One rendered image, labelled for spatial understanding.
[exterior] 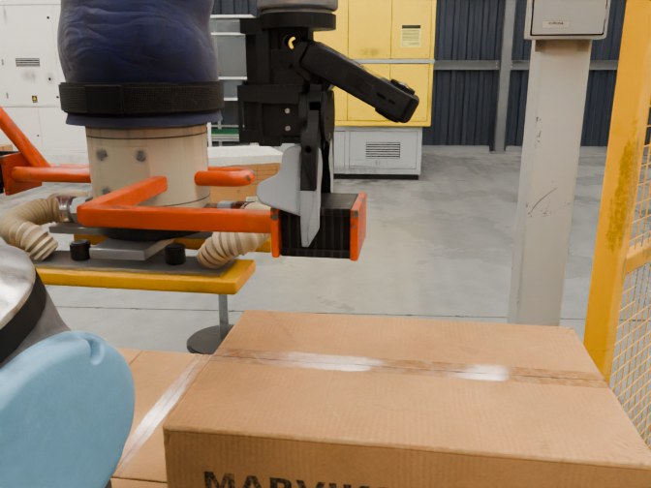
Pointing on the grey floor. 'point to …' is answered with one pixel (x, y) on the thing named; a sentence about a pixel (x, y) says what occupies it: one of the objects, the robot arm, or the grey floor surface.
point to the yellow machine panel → (389, 149)
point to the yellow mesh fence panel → (623, 209)
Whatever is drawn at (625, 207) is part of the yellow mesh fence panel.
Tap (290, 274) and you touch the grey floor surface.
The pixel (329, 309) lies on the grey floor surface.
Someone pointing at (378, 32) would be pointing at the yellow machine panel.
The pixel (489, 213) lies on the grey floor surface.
